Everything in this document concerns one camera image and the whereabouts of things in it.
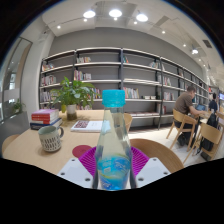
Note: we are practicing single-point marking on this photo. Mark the thick dark blue book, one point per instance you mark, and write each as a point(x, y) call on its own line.
point(41, 126)

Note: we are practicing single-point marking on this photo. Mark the person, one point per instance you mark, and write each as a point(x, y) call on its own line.
point(213, 104)
point(183, 103)

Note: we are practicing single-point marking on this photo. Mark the open laptop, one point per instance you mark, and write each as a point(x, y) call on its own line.
point(201, 107)

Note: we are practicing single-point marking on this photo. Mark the round ceiling lights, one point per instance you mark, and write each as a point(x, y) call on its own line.
point(115, 13)

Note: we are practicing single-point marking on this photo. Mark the red book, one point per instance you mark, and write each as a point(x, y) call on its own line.
point(43, 118)

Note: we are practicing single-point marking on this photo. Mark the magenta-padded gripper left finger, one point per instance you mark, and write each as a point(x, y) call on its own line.
point(75, 171)

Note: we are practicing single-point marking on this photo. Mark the clear bottle with turquoise cap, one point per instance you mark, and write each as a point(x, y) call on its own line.
point(113, 160)

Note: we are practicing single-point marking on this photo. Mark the white book with patterned cover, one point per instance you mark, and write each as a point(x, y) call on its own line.
point(86, 126)

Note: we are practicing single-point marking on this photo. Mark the black backpack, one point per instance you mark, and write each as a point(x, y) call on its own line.
point(209, 143)

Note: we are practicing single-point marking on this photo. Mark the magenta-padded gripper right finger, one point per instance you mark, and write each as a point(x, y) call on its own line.
point(151, 170)

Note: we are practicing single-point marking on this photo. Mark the pink-covered book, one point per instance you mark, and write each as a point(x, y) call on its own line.
point(45, 112)

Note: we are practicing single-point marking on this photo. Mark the slim wooden chair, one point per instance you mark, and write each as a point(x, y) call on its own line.
point(210, 133)
point(180, 118)

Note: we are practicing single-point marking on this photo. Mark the grey patterned ceramic mug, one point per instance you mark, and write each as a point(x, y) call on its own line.
point(49, 140)

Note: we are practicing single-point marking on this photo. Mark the small green plant behind glass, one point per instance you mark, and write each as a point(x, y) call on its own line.
point(17, 106)

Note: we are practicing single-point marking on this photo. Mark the green potted plant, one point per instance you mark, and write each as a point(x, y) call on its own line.
point(73, 95)

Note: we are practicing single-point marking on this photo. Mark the grey shelf unit with books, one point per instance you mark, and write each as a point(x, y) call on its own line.
point(140, 73)

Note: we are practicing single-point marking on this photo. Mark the flat round red coaster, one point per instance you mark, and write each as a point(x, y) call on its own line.
point(81, 150)

